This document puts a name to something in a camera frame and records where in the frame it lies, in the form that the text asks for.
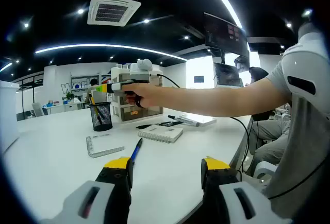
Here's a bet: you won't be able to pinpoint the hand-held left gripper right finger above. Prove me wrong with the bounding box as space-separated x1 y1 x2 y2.
201 157 292 224

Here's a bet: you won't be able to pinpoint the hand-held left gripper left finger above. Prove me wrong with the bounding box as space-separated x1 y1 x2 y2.
40 157 134 224

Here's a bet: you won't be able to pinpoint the blue black pen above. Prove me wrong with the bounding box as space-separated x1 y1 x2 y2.
130 137 143 163

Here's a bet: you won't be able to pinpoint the white drawer organizer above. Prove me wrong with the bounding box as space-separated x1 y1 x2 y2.
110 64 164 124

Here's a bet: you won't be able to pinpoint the white spiral sticky note pad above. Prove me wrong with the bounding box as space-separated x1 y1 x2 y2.
86 133 125 159
138 125 184 144

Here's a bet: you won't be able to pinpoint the white marker pen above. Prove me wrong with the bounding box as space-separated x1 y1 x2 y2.
168 115 201 128

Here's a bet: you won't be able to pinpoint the white desk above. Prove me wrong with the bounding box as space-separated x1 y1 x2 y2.
0 107 255 224

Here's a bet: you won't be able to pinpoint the black desk monitor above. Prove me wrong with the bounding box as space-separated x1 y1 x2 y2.
213 62 243 88

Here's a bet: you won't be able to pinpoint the person's right hand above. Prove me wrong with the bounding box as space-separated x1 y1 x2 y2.
122 82 162 109

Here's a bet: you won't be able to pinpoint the black mesh pen holder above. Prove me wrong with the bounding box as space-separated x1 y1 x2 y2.
90 101 113 132

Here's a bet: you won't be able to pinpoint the ceiling air conditioner vent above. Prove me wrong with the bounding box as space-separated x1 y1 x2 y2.
87 0 142 27

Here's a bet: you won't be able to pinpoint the grey office chair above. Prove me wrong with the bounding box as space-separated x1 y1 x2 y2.
31 102 44 118

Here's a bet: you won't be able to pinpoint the person's legs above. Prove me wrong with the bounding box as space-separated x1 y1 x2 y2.
251 117 293 167

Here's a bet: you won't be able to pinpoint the hanging black monitor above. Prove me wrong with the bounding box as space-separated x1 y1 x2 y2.
203 12 250 60

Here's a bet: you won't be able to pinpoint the white chest device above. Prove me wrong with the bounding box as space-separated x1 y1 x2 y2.
280 23 330 122

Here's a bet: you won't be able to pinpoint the wall logo sign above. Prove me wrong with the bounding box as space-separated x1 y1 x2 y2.
60 73 114 96

